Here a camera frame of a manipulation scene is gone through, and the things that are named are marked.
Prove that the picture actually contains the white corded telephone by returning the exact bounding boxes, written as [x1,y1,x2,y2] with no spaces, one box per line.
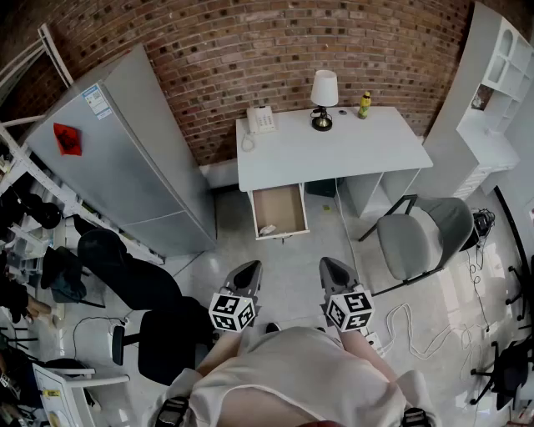
[240,105,279,153]

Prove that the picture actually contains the black box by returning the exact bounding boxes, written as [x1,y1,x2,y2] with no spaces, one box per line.
[304,177,340,199]

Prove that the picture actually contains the black cable bundle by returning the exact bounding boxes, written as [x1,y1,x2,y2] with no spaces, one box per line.
[472,208,497,245]

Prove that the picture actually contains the red diamond sticker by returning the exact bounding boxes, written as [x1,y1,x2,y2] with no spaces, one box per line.
[53,122,83,158]

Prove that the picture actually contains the black chair base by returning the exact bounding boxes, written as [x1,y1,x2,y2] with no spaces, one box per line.
[504,254,534,323]

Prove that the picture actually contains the blue white label sticker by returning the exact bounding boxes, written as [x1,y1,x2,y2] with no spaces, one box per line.
[81,83,112,122]

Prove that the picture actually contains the white desk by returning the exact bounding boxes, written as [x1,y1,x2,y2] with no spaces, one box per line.
[235,106,435,220]

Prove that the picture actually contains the dark small chair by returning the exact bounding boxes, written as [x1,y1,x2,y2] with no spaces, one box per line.
[40,245,106,309]

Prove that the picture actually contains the black mesh office chair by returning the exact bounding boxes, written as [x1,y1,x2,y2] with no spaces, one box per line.
[77,228,216,387]

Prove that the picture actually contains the person's white shirt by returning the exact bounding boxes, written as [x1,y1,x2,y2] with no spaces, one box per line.
[145,327,443,427]

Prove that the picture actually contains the white floor cable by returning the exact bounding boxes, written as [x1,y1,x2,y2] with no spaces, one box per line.
[377,303,489,383]

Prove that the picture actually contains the grey padded chair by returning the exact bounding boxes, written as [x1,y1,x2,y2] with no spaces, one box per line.
[358,193,476,298]

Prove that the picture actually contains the grey refrigerator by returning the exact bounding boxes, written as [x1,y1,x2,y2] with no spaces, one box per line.
[24,43,218,259]

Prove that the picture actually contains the black floor cable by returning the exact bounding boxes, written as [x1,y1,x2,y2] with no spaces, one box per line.
[465,245,492,334]

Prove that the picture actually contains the white wall duct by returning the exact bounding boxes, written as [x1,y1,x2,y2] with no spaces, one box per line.
[199,158,241,189]

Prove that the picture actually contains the white side table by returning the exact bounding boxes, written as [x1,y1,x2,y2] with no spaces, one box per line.
[33,361,131,427]

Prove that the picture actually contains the white tall cabinet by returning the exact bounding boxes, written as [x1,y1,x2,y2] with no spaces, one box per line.
[421,2,534,200]

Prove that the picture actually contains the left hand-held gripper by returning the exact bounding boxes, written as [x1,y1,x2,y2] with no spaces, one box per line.
[208,261,264,334]

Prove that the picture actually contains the thin black cable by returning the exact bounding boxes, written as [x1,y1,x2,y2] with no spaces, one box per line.
[73,315,128,360]

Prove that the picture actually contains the black harness strap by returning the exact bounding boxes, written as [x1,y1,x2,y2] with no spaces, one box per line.
[155,395,191,427]
[400,406,431,427]

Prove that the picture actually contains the white power strip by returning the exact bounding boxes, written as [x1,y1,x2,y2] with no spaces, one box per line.
[365,331,385,356]

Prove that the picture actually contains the person's right forearm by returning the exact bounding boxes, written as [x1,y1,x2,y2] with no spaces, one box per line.
[340,329,397,383]

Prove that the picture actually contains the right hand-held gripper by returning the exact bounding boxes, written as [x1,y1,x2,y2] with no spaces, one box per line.
[319,257,375,334]

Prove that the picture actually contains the yellow drink bottle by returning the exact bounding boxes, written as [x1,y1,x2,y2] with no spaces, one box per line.
[357,91,373,121]

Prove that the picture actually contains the person's left forearm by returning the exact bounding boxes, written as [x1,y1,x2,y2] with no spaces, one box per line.
[194,329,244,376]

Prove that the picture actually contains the white shade table lamp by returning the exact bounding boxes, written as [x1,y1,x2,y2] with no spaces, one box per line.
[310,69,340,133]

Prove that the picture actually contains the black bag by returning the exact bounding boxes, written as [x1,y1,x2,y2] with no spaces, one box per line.
[18,192,63,231]

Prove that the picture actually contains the white drawer with wooden inside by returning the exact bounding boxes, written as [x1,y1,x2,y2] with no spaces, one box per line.
[249,182,311,243]

